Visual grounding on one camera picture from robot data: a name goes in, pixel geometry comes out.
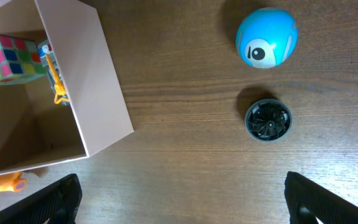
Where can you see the pink cardboard box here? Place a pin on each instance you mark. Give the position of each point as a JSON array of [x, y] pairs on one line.
[[34, 131]]

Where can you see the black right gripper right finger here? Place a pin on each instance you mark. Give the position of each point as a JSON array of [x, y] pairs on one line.
[[309, 202]]

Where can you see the blue toy ball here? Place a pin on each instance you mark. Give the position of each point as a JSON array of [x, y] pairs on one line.
[[267, 37]]

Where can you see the orange toy animal figure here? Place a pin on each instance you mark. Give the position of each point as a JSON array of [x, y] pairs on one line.
[[12, 182]]

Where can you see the multicoloured puzzle cube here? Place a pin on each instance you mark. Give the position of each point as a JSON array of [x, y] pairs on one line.
[[19, 61]]

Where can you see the black round fan wheel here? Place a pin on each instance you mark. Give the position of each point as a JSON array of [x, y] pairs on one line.
[[268, 120]]

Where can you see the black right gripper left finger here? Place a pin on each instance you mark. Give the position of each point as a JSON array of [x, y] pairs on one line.
[[57, 203]]

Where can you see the red grey toy truck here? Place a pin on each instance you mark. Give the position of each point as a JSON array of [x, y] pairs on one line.
[[48, 61]]

